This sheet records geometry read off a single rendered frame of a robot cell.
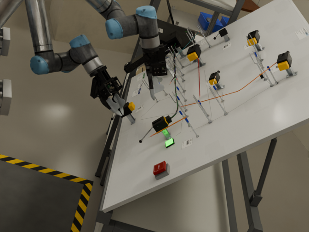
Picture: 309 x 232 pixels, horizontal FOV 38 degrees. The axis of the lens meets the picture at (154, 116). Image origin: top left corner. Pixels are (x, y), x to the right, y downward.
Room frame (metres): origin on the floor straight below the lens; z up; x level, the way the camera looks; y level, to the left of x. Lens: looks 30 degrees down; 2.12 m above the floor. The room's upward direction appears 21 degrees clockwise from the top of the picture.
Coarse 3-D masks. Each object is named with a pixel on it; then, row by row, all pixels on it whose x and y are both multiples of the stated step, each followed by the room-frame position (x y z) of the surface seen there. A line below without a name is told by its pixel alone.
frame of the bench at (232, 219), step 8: (224, 160) 2.10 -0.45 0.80; (224, 168) 2.02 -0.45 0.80; (104, 176) 2.45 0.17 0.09; (224, 176) 1.95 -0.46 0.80; (224, 184) 1.88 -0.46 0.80; (232, 200) 1.78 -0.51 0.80; (232, 208) 1.72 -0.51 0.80; (232, 216) 1.66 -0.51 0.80; (104, 224) 1.32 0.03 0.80; (112, 224) 1.33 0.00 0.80; (120, 224) 1.35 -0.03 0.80; (128, 224) 1.37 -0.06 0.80; (232, 224) 1.61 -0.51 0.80
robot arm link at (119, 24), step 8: (112, 16) 1.60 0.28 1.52; (120, 16) 1.59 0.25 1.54; (128, 16) 1.59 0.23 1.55; (112, 24) 1.54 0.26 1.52; (120, 24) 1.55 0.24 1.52; (128, 24) 1.56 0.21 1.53; (136, 24) 1.57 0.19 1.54; (112, 32) 1.53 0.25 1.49; (120, 32) 1.54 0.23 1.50; (128, 32) 1.56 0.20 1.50; (136, 32) 1.58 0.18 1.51
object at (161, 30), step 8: (160, 24) 2.86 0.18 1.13; (168, 24) 2.91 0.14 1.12; (160, 32) 2.72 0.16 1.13; (168, 32) 2.77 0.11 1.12; (184, 32) 2.89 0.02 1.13; (192, 32) 2.94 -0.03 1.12; (160, 40) 2.60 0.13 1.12; (184, 40) 2.75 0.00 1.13; (168, 48) 2.61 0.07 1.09; (184, 48) 2.62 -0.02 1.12
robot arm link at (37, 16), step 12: (24, 0) 1.63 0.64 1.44; (36, 0) 1.61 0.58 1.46; (36, 12) 1.60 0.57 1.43; (36, 24) 1.58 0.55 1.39; (48, 24) 1.62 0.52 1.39; (36, 36) 1.57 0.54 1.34; (48, 36) 1.59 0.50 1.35; (36, 48) 1.56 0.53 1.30; (48, 48) 1.57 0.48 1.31; (36, 60) 1.52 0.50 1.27; (48, 60) 1.55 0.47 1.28; (60, 60) 1.59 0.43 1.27; (36, 72) 1.51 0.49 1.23; (48, 72) 1.54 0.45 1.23
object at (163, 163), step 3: (162, 162) 1.41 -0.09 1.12; (165, 162) 1.41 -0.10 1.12; (156, 165) 1.41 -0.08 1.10; (159, 165) 1.40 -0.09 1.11; (162, 165) 1.39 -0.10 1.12; (165, 165) 1.40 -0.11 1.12; (156, 168) 1.39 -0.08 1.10; (159, 168) 1.38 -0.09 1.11; (162, 168) 1.37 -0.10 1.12; (165, 168) 1.38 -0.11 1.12; (153, 171) 1.38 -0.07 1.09; (156, 171) 1.37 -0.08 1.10; (159, 171) 1.37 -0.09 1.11; (162, 171) 1.37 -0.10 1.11
